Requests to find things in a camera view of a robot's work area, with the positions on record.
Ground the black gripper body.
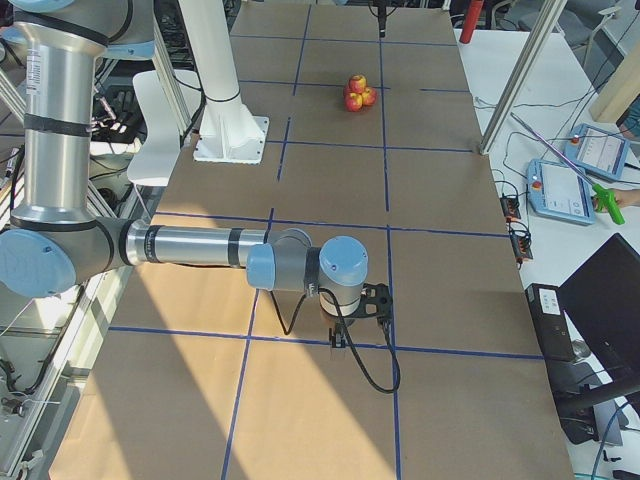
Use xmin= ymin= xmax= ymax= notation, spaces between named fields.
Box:
xmin=323 ymin=312 xmax=356 ymax=338
xmin=373 ymin=0 xmax=388 ymax=30

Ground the carried red yellow apple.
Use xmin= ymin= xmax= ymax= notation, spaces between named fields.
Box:
xmin=347 ymin=74 xmax=367 ymax=94

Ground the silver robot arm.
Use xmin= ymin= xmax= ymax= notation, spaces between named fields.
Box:
xmin=1 ymin=1 xmax=372 ymax=329

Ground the red yellow apple far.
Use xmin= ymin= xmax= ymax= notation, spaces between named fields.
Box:
xmin=361 ymin=86 xmax=378 ymax=107

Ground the red yellow apple near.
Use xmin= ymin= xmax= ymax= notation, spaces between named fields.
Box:
xmin=343 ymin=92 xmax=364 ymax=112

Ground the red cylinder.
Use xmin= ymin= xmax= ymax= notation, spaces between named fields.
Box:
xmin=459 ymin=0 xmax=484 ymax=44

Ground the black box device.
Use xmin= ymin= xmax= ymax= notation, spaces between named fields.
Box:
xmin=525 ymin=283 xmax=576 ymax=363

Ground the orange black usb hub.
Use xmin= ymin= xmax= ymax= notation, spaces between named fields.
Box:
xmin=500 ymin=195 xmax=521 ymax=222

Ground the blue teach pendant near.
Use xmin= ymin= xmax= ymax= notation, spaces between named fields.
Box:
xmin=526 ymin=159 xmax=595 ymax=225

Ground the blue teach pendant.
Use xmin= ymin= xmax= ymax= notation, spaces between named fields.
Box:
xmin=564 ymin=123 xmax=630 ymax=181
xmin=526 ymin=159 xmax=595 ymax=225

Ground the blue teach pendant far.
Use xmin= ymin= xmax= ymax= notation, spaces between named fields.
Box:
xmin=564 ymin=123 xmax=630 ymax=181

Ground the white chair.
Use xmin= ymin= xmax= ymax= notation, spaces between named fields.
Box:
xmin=127 ymin=70 xmax=194 ymax=187

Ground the black laptop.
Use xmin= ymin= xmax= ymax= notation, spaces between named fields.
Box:
xmin=560 ymin=233 xmax=639 ymax=380

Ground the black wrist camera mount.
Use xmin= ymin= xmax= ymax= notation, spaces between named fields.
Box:
xmin=354 ymin=283 xmax=393 ymax=321

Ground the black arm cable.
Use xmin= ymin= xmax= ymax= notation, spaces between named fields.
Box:
xmin=269 ymin=287 xmax=402 ymax=394

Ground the aluminium frame post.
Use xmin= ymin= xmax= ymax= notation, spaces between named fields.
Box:
xmin=479 ymin=0 xmax=567 ymax=155

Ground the white camera pillar with base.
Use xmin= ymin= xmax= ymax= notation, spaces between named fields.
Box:
xmin=179 ymin=0 xmax=269 ymax=165

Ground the silver grabber stick green handle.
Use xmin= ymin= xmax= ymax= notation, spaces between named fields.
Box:
xmin=510 ymin=113 xmax=625 ymax=225

